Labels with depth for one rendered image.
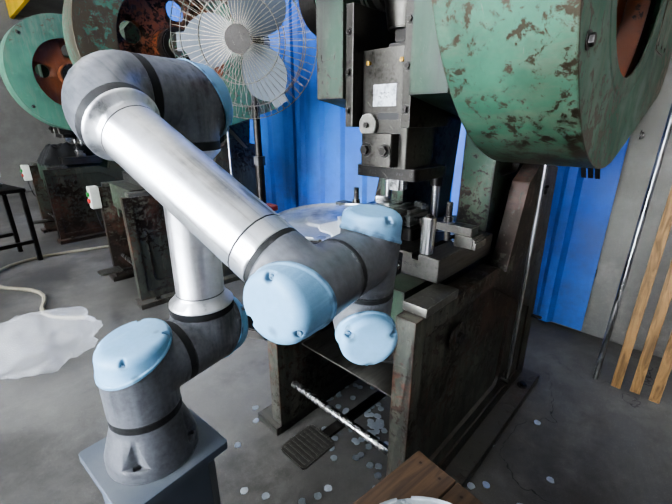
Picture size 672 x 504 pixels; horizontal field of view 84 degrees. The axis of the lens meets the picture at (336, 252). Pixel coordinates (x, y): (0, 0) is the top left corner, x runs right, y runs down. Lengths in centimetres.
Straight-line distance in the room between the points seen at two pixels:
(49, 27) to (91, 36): 177
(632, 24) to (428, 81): 50
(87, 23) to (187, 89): 144
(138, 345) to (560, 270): 189
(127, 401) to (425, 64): 83
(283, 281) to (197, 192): 14
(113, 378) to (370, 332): 40
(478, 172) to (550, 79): 59
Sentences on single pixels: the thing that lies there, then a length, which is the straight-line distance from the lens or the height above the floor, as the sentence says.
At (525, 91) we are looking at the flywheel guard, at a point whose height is 105.
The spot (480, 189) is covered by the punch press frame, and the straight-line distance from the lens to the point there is 116.
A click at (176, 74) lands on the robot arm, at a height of 107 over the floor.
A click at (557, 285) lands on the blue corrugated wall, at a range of 218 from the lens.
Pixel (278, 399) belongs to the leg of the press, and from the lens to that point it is 134.
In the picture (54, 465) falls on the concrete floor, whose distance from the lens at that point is 159.
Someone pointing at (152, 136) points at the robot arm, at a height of 99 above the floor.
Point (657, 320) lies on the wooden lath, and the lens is 184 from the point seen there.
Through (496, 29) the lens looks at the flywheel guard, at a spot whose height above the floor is 112.
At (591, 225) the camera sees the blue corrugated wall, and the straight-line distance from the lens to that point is 208.
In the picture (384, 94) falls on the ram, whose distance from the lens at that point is 101.
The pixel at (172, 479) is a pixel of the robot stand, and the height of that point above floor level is 45.
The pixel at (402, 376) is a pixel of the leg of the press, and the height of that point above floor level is 48.
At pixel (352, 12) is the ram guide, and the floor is 125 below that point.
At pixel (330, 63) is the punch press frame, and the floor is 114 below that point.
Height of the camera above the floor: 101
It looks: 20 degrees down
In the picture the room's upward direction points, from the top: straight up
